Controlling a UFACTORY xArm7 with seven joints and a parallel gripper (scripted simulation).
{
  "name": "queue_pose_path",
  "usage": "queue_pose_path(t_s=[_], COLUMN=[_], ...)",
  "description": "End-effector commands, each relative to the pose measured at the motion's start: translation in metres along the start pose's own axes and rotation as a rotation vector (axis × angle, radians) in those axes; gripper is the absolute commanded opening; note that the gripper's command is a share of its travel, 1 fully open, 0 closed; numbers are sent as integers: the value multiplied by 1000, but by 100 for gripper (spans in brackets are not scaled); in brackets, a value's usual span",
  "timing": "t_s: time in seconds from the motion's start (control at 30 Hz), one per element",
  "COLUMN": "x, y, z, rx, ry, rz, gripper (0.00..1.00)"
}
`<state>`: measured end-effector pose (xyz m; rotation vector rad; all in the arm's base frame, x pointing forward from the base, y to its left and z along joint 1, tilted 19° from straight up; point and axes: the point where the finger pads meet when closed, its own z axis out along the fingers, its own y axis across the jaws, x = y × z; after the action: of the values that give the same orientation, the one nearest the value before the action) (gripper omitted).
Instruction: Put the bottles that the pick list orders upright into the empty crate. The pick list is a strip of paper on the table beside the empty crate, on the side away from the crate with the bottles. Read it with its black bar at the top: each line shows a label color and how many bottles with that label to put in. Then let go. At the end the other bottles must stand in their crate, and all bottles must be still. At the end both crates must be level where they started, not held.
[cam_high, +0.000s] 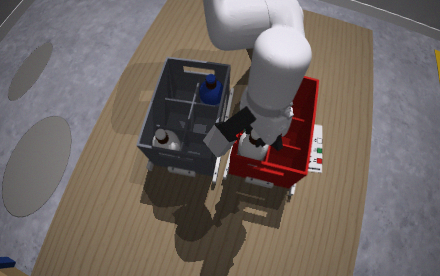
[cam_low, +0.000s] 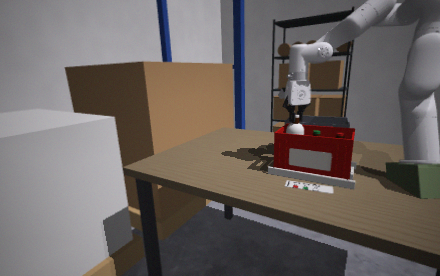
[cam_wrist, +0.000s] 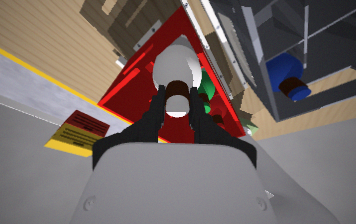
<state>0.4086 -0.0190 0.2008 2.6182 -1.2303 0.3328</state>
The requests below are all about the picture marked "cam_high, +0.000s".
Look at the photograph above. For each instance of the white paper pick list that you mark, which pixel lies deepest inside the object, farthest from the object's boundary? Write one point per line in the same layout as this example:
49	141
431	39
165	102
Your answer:
315	163

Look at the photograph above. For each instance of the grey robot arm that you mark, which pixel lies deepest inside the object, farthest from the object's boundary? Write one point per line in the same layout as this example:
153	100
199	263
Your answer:
281	57

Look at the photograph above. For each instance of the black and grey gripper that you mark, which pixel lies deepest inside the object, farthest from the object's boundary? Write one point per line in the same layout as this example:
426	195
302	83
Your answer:
269	130

